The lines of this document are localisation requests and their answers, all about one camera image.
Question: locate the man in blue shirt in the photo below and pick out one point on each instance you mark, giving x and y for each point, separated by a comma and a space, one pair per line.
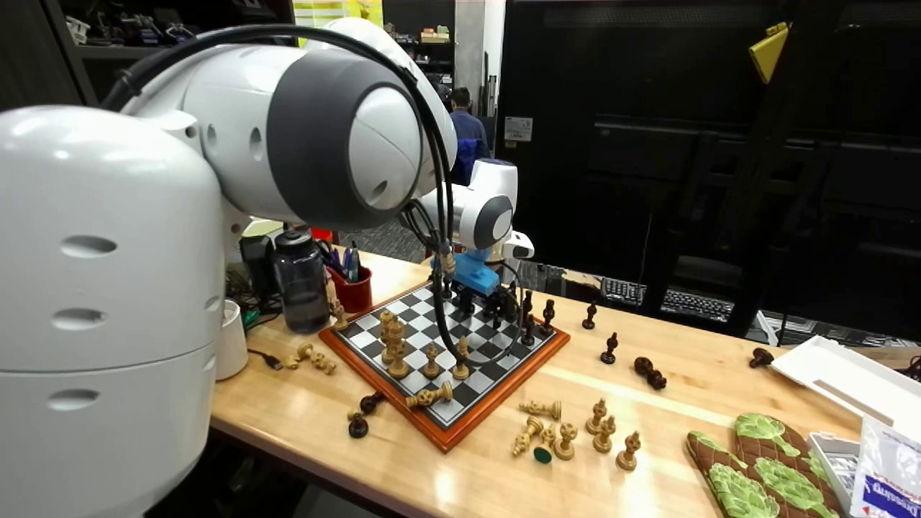
471, 132

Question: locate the red pen cup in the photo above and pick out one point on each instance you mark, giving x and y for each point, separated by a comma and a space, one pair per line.
352, 290

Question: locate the plastic bag with blue print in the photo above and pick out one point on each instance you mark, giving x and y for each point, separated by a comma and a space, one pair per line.
887, 476

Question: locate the white paper sign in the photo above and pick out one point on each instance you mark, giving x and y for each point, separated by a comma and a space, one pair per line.
519, 131

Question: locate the dark jar with black lid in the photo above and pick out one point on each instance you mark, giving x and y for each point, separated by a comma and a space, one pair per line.
303, 283

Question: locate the white flat box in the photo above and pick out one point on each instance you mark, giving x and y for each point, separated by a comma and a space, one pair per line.
845, 378

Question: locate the green brown oven mitt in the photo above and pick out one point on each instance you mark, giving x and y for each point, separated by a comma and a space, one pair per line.
735, 483
786, 470

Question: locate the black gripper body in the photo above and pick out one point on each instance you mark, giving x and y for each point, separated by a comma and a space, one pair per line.
509, 285

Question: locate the black partition screen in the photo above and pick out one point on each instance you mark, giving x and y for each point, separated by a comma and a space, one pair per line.
671, 191

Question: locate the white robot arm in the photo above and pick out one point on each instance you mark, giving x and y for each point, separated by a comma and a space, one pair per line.
97, 334

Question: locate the clear plastic container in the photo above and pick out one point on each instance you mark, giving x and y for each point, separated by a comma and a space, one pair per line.
832, 463

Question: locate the wooden framed chess board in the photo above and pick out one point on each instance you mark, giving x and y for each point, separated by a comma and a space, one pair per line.
478, 374

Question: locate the yellow triangular tag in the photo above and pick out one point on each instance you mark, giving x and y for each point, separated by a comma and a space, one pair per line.
770, 53

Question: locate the white Chemex box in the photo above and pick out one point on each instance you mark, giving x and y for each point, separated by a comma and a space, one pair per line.
263, 227

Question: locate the light wooden chess piece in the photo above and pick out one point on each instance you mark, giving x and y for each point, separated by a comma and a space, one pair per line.
598, 417
463, 362
629, 452
323, 362
297, 358
396, 362
434, 362
524, 439
605, 439
339, 311
539, 410
434, 395
389, 328
565, 440

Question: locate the black chess piece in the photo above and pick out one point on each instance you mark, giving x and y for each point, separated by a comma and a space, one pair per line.
549, 313
527, 306
648, 371
497, 313
591, 318
357, 423
372, 404
527, 331
612, 348
760, 358

